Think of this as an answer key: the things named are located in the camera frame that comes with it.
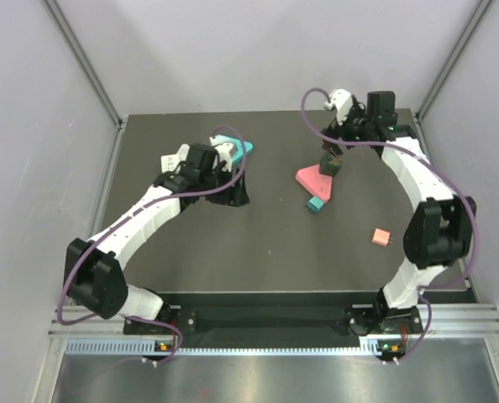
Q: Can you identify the purple cable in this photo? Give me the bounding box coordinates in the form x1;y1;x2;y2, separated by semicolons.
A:
301;87;480;366
58;125;247;364

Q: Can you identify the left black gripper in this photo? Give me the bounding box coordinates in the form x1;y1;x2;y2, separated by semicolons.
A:
199;165;250;208

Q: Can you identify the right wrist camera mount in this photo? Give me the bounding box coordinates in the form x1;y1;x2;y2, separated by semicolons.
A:
324;89;355;126

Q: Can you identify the grey slotted cable duct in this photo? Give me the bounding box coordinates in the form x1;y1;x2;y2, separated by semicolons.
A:
64;338;406;357

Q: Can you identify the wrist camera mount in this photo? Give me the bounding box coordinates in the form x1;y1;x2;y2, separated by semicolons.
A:
324;89;355;126
209;135;243;172

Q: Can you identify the teal small cube plug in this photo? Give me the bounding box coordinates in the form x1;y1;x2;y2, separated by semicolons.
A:
306;196;326;214

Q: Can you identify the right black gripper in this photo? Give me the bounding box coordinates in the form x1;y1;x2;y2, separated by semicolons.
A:
319;101;374;160

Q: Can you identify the pink small cube plug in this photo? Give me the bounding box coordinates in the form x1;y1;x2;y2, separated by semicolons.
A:
371;228;393;247

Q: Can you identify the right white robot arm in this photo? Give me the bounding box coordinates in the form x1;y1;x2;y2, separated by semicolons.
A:
319;89;476;336

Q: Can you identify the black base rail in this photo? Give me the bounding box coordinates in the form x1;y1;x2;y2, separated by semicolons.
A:
123;293;423;337

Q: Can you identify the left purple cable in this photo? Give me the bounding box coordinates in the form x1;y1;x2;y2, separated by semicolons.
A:
58;125;247;364

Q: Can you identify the dark green cube plug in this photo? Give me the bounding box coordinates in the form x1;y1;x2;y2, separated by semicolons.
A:
318;152;342;177

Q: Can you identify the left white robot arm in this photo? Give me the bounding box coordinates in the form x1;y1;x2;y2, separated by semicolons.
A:
64;135;253;333

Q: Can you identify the plain white cube socket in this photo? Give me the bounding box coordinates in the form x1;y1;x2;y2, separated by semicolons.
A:
160;154;181;173

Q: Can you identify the teal triangular power strip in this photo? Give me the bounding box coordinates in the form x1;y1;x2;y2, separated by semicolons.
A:
209;134;243;166

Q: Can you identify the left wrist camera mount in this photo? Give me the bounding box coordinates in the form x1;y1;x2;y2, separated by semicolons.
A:
209;135;243;172

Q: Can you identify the pink triangular power strip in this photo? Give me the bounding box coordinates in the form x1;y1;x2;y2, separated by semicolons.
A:
295;165;333;203

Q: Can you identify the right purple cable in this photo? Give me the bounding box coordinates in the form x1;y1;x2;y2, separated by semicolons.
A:
301;87;480;366

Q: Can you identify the white triangular power strip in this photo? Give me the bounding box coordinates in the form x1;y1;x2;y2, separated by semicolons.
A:
177;144;190;160

